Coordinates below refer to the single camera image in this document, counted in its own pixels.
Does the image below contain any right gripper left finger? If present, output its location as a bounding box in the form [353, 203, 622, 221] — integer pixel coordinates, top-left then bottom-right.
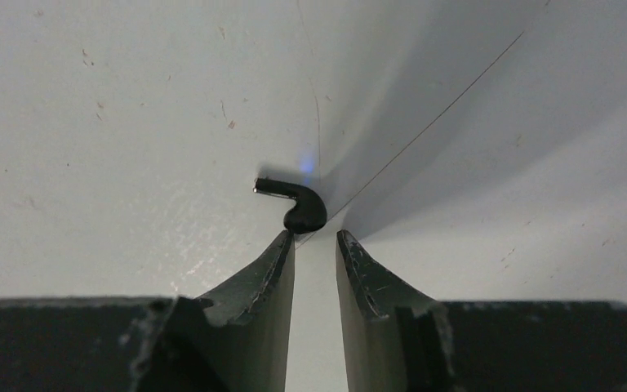
[0, 231, 295, 391]

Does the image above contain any black earbud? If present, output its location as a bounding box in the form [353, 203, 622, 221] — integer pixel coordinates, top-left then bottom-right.
[253, 178, 327, 235]

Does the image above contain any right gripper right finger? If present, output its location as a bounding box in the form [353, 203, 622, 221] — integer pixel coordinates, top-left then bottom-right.
[336, 230, 627, 391]

